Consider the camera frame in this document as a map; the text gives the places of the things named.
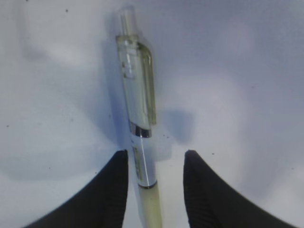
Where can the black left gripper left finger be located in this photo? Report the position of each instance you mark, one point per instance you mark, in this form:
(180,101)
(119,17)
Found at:
(100,204)

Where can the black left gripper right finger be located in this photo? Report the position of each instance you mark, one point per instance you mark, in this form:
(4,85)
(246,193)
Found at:
(211,203)

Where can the cream grip pen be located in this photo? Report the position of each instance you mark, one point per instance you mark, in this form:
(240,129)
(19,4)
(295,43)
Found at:
(137,72)

